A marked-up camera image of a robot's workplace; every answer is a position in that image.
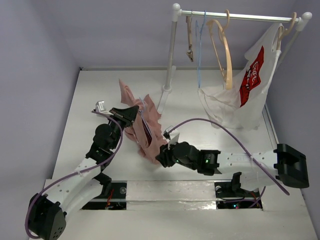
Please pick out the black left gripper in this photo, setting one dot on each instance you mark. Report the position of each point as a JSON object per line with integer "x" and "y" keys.
{"x": 126, "y": 115}

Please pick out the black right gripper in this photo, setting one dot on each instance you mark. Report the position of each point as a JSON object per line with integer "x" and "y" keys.
{"x": 169, "y": 154}

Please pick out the blue wire hanger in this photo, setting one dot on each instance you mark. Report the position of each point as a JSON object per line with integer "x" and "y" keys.
{"x": 145, "y": 123}
{"x": 198, "y": 47}

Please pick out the pink t shirt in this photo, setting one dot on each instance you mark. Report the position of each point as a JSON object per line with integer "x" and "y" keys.
{"x": 148, "y": 147}

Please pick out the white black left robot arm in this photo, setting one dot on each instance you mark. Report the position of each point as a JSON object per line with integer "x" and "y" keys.
{"x": 49, "y": 210}

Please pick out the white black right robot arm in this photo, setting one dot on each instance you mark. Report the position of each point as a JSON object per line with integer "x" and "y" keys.
{"x": 284, "y": 165}

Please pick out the white t shirt red print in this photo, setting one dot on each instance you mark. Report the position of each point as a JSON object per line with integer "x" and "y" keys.
{"x": 242, "y": 106}

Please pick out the beige clip hanger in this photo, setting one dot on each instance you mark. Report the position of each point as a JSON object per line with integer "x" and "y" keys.
{"x": 189, "y": 51}

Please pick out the beige hanger under white shirt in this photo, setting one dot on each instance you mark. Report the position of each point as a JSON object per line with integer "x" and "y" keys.
{"x": 282, "y": 32}

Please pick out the white clothes rack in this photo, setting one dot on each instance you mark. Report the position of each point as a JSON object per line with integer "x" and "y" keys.
{"x": 177, "y": 12}

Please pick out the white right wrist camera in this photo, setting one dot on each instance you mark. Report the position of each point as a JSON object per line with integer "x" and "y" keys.
{"x": 171, "y": 135}

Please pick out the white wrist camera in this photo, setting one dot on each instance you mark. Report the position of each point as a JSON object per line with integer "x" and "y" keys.
{"x": 171, "y": 135}
{"x": 101, "y": 108}

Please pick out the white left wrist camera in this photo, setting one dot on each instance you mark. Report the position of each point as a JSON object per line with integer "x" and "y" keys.
{"x": 101, "y": 108}

